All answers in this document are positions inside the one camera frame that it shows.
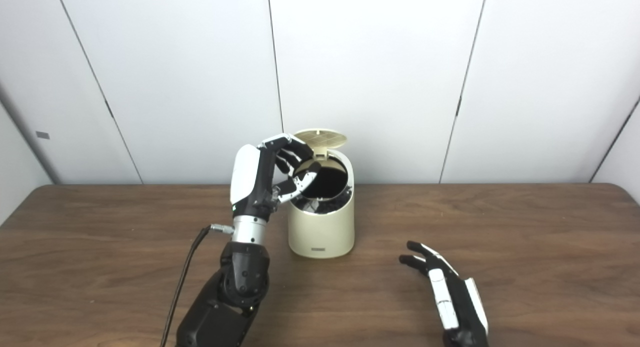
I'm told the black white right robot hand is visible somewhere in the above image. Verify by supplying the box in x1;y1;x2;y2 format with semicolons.
399;240;490;347

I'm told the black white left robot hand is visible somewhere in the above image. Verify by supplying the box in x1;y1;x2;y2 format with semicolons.
229;133;322;221

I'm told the cream round bin lid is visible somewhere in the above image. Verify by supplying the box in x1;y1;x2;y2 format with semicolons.
292;128;349;161

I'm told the cream-colored bin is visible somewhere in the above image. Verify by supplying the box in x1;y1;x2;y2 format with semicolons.
287;128;356;259

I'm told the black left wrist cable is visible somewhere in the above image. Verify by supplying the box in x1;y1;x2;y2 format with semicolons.
159;224;236;347

